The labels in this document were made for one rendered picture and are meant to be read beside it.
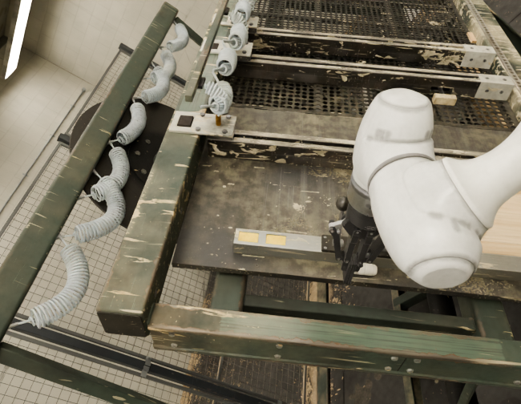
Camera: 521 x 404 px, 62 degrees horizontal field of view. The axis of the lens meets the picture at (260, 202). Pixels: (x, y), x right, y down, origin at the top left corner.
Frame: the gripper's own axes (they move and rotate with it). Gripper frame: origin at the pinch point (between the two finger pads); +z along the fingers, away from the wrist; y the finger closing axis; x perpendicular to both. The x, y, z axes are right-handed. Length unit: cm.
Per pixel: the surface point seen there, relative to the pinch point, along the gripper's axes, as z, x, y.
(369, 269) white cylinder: 12.7, 9.7, 7.8
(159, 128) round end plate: 51, 108, -74
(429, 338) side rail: 10.6, -8.3, 18.4
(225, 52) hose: -7, 76, -37
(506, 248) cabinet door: 13, 22, 45
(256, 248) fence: 12.6, 12.6, -20.2
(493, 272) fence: 12.5, 12.5, 38.6
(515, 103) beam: 12, 91, 69
